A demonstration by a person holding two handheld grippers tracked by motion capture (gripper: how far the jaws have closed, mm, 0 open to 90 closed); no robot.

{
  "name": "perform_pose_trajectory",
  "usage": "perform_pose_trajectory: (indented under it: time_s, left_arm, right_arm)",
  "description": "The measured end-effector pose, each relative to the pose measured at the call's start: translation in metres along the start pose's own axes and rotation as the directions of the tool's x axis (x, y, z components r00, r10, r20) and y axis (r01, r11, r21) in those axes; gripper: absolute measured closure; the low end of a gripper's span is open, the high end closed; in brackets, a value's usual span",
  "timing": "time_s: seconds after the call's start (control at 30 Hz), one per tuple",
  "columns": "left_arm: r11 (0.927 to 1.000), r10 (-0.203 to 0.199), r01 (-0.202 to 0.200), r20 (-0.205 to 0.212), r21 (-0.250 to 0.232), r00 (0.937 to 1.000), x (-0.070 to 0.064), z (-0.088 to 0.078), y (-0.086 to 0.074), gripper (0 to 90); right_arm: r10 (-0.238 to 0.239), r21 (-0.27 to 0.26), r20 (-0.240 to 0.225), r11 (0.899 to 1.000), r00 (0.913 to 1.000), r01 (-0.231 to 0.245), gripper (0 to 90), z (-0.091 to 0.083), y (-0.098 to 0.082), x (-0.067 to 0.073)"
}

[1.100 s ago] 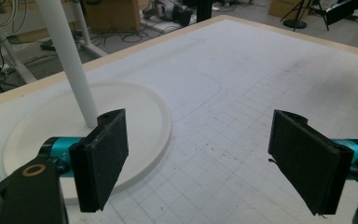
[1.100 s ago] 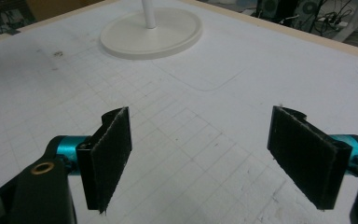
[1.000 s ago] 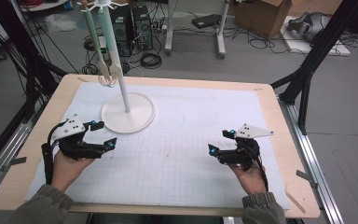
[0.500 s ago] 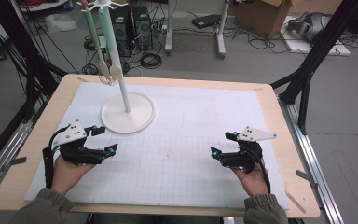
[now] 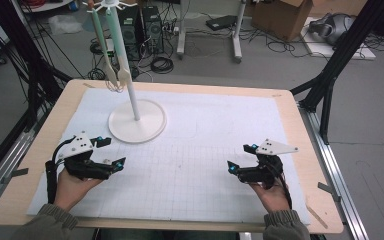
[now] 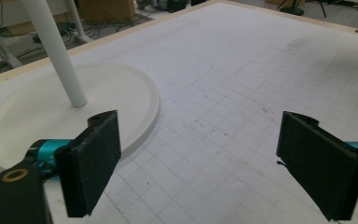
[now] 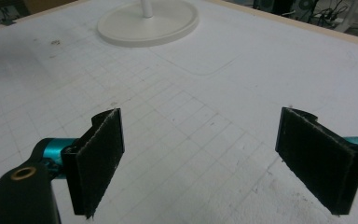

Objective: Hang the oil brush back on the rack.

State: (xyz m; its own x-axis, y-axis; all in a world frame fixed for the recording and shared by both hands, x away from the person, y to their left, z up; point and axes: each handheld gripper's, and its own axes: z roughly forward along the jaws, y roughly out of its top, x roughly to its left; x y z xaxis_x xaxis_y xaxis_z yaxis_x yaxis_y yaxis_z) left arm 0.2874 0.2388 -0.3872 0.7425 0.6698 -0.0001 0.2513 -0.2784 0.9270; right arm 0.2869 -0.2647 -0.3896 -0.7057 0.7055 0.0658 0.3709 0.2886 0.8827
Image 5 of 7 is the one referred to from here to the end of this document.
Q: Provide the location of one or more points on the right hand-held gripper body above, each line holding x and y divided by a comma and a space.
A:
263, 171

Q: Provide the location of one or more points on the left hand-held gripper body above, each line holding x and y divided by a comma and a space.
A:
83, 168

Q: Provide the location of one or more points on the white hook stand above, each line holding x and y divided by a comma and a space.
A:
136, 128

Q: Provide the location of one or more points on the person's left hand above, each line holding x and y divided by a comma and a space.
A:
71, 191

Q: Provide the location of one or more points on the person's right hand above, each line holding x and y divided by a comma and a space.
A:
273, 198

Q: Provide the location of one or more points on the grey metal clamp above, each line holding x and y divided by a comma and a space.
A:
328, 190
19, 172

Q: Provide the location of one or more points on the white grid mat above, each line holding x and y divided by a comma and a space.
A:
180, 110

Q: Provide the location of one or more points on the person's dark trousers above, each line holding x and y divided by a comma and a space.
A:
163, 235

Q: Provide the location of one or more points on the black computer tower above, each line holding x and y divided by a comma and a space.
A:
153, 30
135, 30

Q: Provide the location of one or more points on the clear plastic bag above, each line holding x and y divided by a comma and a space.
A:
65, 25

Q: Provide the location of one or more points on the white floor board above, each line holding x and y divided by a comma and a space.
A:
323, 48

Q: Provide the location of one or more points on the black flat device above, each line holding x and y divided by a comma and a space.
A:
221, 22

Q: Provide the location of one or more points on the cardboard box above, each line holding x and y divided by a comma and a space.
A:
280, 20

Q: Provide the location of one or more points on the aluminium rail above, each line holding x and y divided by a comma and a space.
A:
338, 176
3, 163

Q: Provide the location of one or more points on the black metal frame post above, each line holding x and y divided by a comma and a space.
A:
343, 50
20, 43

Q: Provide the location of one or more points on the white rolling stand frame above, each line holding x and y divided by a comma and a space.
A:
181, 33

